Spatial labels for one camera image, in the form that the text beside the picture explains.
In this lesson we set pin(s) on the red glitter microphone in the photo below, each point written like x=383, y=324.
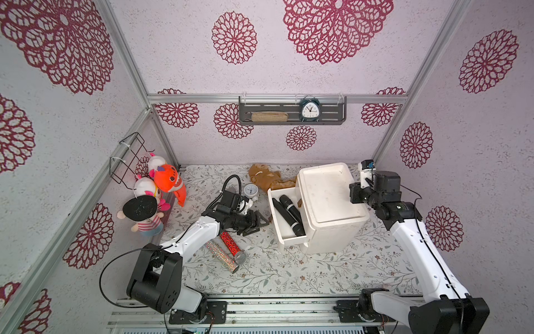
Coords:
x=238, y=254

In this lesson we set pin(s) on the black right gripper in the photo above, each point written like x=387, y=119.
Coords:
x=357, y=193

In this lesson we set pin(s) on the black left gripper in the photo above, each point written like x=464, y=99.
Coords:
x=254, y=220

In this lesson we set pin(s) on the rainbow rhinestone microphone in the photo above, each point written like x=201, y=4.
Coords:
x=220, y=255

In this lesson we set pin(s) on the grey wall shelf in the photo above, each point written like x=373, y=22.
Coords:
x=331, y=114

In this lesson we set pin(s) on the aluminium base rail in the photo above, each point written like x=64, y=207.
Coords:
x=258, y=314

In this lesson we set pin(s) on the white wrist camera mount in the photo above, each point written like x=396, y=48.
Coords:
x=245, y=205
x=366, y=169

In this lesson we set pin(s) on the pink white plush doll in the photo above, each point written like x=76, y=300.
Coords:
x=147, y=185

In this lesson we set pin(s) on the black microphone long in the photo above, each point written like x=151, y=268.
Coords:
x=296, y=227

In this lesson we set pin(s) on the brown teddy bear plush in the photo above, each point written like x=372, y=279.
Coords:
x=261, y=176

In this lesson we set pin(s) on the black haired doll plush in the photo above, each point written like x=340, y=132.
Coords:
x=144, y=212

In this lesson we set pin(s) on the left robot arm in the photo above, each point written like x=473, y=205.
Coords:
x=156, y=280

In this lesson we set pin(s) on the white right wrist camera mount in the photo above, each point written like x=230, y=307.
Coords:
x=366, y=169

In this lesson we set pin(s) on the small white alarm clock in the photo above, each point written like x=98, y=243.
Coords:
x=251, y=191

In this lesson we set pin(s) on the green alarm clock on shelf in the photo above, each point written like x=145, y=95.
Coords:
x=310, y=110

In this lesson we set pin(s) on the orange fish plush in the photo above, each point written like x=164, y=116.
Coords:
x=167, y=178

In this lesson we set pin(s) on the aluminium corner frame post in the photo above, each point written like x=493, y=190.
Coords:
x=449, y=27

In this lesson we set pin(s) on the black wire wall basket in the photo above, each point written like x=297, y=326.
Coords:
x=126, y=168

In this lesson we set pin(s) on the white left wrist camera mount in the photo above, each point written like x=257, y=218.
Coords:
x=245, y=205

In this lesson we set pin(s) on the horizontal aluminium wall rail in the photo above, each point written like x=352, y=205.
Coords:
x=214, y=98

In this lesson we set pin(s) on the tan pouch on shelf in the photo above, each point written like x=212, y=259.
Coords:
x=269, y=116

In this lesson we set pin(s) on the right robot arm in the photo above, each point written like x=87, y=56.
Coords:
x=447, y=307

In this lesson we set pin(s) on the white plastic drawer cabinet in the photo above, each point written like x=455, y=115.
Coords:
x=330, y=220

